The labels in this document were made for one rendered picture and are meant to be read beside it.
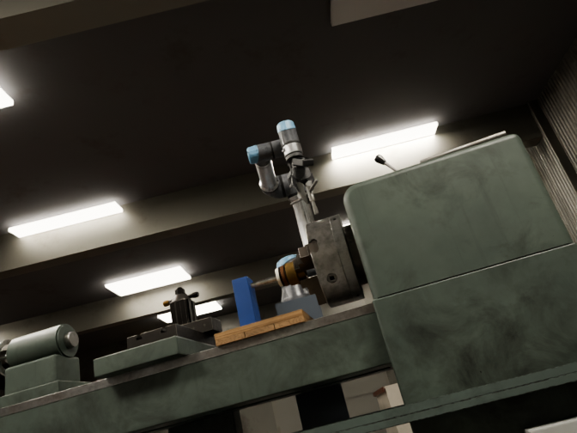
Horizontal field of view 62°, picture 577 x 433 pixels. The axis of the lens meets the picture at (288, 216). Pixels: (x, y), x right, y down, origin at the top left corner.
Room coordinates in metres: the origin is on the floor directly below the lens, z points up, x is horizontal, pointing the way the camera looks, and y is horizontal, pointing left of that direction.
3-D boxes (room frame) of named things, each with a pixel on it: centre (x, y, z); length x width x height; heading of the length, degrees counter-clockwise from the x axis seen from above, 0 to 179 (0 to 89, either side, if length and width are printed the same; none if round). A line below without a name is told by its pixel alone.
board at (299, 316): (1.70, 0.16, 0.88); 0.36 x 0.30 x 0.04; 172
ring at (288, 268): (1.69, 0.03, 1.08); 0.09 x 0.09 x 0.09; 82
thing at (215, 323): (1.83, 0.47, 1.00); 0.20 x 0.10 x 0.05; 82
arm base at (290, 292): (2.25, 0.06, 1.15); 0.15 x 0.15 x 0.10
